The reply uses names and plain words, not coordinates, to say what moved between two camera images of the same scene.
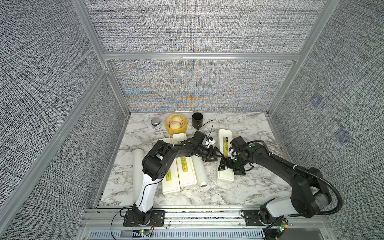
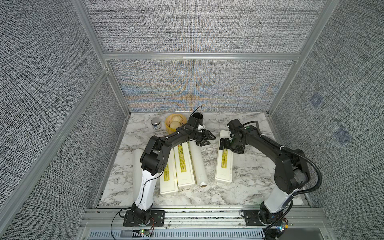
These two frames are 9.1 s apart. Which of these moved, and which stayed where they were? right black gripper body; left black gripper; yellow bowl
Moved: right black gripper body; left black gripper
Stayed: yellow bowl
